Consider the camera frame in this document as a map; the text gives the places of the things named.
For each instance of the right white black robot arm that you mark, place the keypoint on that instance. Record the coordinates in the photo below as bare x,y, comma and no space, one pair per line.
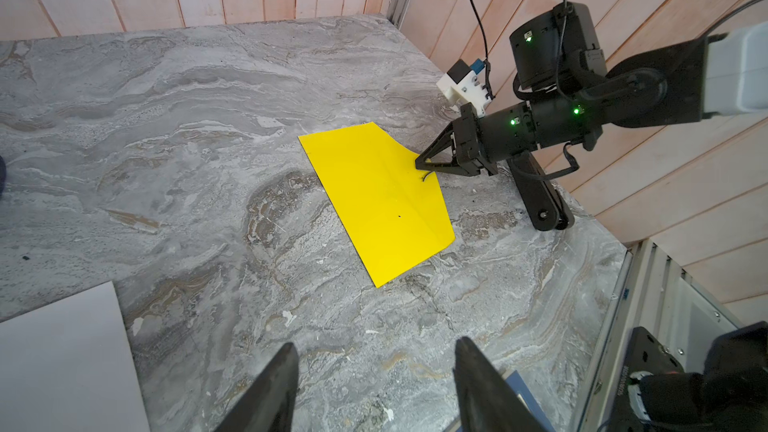
567,93

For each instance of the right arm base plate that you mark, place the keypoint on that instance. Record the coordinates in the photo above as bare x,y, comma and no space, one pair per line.
729,394

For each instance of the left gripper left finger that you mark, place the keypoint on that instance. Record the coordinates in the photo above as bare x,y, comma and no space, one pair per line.
269,402

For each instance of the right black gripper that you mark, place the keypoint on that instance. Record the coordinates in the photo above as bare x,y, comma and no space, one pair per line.
477,144

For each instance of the yellow envelope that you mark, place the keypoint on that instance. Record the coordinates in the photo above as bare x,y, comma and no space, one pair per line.
394,214

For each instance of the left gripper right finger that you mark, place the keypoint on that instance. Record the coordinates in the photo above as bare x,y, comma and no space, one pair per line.
486,402

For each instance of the red white letter card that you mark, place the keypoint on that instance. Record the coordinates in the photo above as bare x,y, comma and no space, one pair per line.
68,366

